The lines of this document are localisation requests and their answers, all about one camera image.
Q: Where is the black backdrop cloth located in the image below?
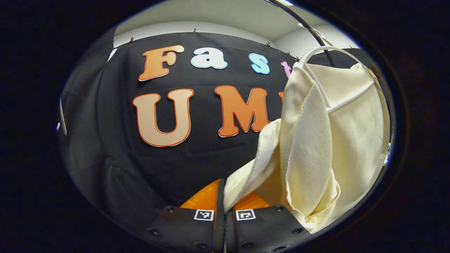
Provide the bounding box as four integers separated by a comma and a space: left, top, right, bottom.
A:
58, 26, 375, 232

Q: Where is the white hanger with bar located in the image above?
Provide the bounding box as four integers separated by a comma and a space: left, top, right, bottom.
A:
58, 98, 68, 137
297, 46, 391, 146

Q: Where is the cream button shirt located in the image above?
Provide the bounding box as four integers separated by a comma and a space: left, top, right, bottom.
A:
223, 63, 391, 234

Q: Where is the black clothes rail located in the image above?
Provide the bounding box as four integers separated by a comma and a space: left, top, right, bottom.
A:
267, 0, 336, 67

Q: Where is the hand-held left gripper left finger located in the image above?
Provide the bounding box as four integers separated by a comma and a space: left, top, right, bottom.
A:
151, 179, 225, 253

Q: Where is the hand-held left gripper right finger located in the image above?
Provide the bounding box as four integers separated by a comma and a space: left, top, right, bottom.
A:
225, 192, 311, 253

